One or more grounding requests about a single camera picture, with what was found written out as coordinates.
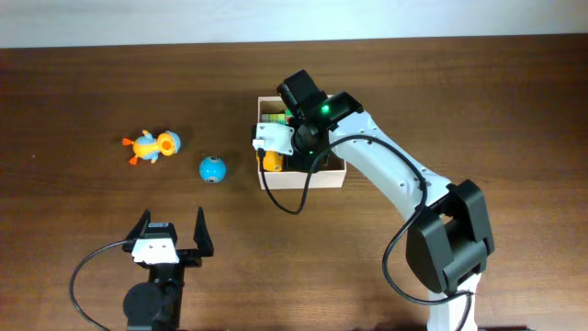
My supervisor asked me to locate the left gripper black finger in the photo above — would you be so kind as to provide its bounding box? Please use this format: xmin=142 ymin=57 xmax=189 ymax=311
xmin=193 ymin=207 xmax=214 ymax=257
xmin=126 ymin=210 xmax=151 ymax=240

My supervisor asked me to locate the multicoloured puzzle cube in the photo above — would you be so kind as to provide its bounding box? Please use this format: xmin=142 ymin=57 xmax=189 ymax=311
xmin=285 ymin=109 xmax=293 ymax=125
xmin=260 ymin=113 xmax=287 ymax=125

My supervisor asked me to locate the orange dinosaur toy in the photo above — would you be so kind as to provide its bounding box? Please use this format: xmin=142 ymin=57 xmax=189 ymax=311
xmin=256 ymin=149 xmax=285 ymax=172

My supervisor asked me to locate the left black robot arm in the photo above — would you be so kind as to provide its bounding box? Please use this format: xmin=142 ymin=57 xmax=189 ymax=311
xmin=122 ymin=209 xmax=214 ymax=330

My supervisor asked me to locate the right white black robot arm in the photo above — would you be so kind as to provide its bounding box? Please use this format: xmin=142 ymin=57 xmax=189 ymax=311
xmin=277 ymin=70 xmax=495 ymax=330

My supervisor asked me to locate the open beige cardboard box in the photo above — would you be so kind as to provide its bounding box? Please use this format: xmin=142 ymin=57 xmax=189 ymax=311
xmin=257 ymin=97 xmax=347 ymax=190

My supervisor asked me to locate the blue ball toy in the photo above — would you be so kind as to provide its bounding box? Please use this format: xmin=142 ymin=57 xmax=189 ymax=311
xmin=198 ymin=156 xmax=227 ymax=183

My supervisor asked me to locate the orange and blue duck toy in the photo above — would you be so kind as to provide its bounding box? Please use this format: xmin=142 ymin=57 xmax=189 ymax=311
xmin=121 ymin=130 xmax=181 ymax=166

